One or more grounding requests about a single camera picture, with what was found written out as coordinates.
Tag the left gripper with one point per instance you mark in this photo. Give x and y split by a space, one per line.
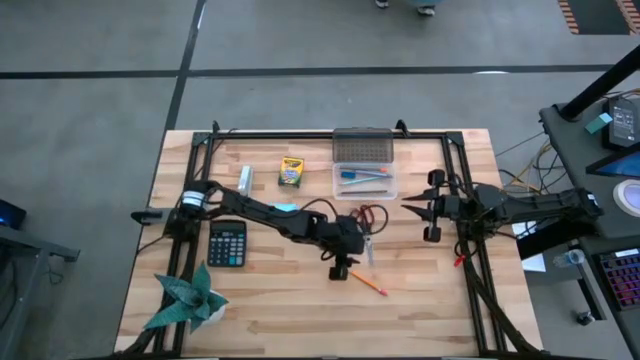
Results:
342 237

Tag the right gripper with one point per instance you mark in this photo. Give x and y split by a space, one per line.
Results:
452 209

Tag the yellow pencil pink eraser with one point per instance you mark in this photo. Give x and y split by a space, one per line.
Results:
368 283

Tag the teal pen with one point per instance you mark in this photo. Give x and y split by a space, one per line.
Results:
360 181

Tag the yellow green crayon box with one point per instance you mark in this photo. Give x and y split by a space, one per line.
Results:
291 172

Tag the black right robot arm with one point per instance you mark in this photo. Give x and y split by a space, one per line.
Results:
540 205

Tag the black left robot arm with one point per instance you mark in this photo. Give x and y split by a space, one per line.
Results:
260 212

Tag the clear pencil case grey lid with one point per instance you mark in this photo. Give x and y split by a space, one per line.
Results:
364 147

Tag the white small box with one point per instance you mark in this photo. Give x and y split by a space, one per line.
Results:
522 229

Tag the white paper sheet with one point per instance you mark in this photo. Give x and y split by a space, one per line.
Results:
535 263

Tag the black desk calculator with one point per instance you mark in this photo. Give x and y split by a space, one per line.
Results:
227 247

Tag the clear water bottle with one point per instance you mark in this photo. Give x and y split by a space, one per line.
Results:
569 258

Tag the black side desk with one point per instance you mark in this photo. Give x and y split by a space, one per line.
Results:
575 165

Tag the green artificial plant white pot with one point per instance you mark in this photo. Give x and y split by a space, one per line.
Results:
185 300

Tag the teal small box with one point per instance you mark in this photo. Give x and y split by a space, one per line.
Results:
599 123

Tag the person's shoe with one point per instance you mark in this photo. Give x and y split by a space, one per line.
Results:
426 10
382 4

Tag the black caster wheel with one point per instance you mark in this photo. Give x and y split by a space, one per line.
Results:
583 318

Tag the tablet with blue screen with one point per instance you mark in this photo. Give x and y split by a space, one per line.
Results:
622 166

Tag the black monitor pole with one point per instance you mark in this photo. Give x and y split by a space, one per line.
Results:
600 87

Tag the RGB backlit keyboard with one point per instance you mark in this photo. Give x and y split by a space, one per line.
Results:
622 280

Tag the black power adapter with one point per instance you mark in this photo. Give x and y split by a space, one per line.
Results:
622 125

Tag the black floor mat orange stripe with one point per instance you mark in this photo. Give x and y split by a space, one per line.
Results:
597 15
629 10

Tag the grey metal cart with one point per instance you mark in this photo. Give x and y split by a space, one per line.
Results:
30 250

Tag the black device blue light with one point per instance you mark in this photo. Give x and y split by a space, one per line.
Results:
10 215

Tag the black aluminium table frame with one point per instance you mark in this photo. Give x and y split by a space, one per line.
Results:
315 135

